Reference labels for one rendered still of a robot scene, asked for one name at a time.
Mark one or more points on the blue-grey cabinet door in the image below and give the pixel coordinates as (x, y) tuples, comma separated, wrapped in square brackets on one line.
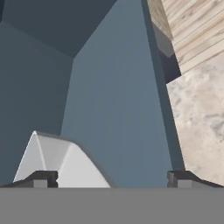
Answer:
[(116, 102)]

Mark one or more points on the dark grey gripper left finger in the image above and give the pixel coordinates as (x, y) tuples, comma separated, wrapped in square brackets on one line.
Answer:
[(40, 177)]

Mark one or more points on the white translucent tupperware container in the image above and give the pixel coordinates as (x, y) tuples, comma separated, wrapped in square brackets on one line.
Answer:
[(75, 166)]

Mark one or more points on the blue-grey cabinet body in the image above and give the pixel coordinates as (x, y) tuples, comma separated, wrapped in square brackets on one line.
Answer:
[(32, 81)]

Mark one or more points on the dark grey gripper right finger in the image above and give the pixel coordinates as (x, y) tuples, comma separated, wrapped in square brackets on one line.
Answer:
[(183, 177)]

